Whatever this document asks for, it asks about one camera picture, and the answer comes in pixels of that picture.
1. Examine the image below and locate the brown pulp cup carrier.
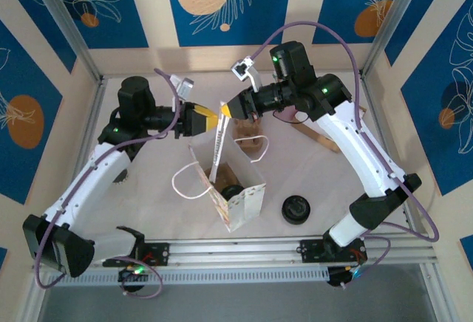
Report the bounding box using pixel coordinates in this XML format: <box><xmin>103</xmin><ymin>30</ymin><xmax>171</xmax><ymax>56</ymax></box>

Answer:
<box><xmin>204</xmin><ymin>164</ymin><xmax>239</xmax><ymax>192</ymax></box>
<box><xmin>233</xmin><ymin>117</ymin><xmax>265</xmax><ymax>155</ymax></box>

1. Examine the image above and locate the black plastic cup lid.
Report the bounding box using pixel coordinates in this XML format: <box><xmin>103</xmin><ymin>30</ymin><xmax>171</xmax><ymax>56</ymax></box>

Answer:
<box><xmin>220</xmin><ymin>184</ymin><xmax>245</xmax><ymax>202</ymax></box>

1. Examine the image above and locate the white paper bag with handles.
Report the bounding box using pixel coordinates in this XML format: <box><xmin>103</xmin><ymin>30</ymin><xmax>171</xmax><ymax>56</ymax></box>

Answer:
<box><xmin>171</xmin><ymin>129</ymin><xmax>269</xmax><ymax>233</ymax></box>

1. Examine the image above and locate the cardboard napkin tray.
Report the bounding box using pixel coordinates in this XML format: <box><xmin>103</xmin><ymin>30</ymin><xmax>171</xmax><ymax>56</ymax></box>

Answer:
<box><xmin>290</xmin><ymin>106</ymin><xmax>367</xmax><ymax>154</ymax></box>

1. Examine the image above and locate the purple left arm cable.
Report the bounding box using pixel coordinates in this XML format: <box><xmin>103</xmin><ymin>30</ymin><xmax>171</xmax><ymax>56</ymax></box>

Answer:
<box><xmin>35</xmin><ymin>67</ymin><xmax>180</xmax><ymax>300</ymax></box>

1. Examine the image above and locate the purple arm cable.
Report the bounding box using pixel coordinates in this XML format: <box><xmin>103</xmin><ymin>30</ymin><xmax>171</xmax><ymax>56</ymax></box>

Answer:
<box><xmin>35</xmin><ymin>67</ymin><xmax>180</xmax><ymax>300</ymax></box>
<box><xmin>248</xmin><ymin>21</ymin><xmax>440</xmax><ymax>286</ymax></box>

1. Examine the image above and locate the aluminium side rail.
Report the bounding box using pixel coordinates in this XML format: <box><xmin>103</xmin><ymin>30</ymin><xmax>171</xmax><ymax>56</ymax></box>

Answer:
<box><xmin>358</xmin><ymin>72</ymin><xmax>421</xmax><ymax>234</ymax></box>
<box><xmin>73</xmin><ymin>77</ymin><xmax>109</xmax><ymax>175</ymax></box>

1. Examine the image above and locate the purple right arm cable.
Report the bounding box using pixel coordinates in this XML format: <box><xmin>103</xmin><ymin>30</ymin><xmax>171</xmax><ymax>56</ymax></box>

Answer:
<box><xmin>248</xmin><ymin>21</ymin><xmax>440</xmax><ymax>286</ymax></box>

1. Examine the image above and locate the aluminium frame post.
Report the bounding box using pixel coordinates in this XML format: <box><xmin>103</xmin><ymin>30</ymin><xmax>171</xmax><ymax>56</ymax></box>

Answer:
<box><xmin>26</xmin><ymin>0</ymin><xmax>105</xmax><ymax>83</ymax></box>
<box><xmin>358</xmin><ymin>0</ymin><xmax>435</xmax><ymax>79</ymax></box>

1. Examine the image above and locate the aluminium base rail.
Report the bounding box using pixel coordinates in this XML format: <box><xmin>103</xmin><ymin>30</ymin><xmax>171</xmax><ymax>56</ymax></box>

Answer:
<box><xmin>33</xmin><ymin>233</ymin><xmax>433</xmax><ymax>270</ymax></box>

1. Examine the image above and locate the grey slotted cable duct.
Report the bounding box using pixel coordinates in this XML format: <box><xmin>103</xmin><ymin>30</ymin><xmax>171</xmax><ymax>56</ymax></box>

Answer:
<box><xmin>47</xmin><ymin>265</ymin><xmax>330</xmax><ymax>287</ymax></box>

